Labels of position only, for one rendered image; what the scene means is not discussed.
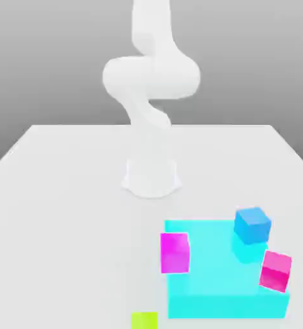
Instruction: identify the small magenta cube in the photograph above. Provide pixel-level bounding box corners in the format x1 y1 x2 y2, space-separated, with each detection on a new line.
159 232 191 275

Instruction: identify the small blue cube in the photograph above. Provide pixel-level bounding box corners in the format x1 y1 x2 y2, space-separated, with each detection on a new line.
233 206 272 245

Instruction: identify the large cyan box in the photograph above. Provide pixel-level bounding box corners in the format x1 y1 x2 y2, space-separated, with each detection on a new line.
164 218 291 320

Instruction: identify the small pink cube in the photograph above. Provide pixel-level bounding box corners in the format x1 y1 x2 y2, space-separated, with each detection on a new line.
258 249 293 294

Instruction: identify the small yellow-green cube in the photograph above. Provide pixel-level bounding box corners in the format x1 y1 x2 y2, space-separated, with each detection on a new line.
130 311 159 329

